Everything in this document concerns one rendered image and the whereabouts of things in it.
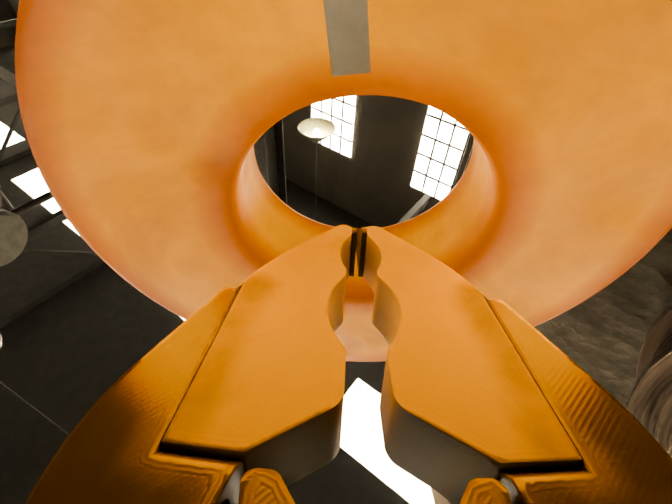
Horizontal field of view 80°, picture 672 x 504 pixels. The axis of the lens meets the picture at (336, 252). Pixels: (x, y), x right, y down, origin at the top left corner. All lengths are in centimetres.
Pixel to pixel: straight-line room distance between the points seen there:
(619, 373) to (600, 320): 10
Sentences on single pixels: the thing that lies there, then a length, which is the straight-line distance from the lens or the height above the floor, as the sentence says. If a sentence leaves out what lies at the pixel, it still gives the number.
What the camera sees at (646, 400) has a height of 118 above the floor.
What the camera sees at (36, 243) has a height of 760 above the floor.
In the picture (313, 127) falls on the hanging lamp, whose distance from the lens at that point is 702.
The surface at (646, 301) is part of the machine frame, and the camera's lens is 60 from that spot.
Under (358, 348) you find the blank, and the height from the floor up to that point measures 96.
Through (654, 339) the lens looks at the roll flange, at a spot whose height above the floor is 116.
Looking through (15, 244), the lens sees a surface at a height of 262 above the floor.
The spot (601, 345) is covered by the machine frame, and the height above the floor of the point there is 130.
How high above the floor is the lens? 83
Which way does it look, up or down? 48 degrees up
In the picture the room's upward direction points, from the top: 176 degrees counter-clockwise
